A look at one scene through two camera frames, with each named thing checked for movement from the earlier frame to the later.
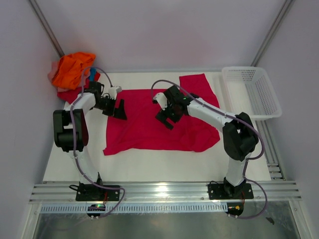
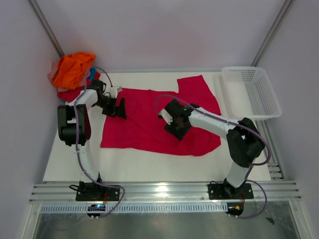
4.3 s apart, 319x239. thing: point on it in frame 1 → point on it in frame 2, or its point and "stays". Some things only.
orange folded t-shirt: x=69 y=71 stays
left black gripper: x=118 y=112 stays
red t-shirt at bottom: x=68 y=96 stays
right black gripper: x=162 y=117 → x=177 y=134
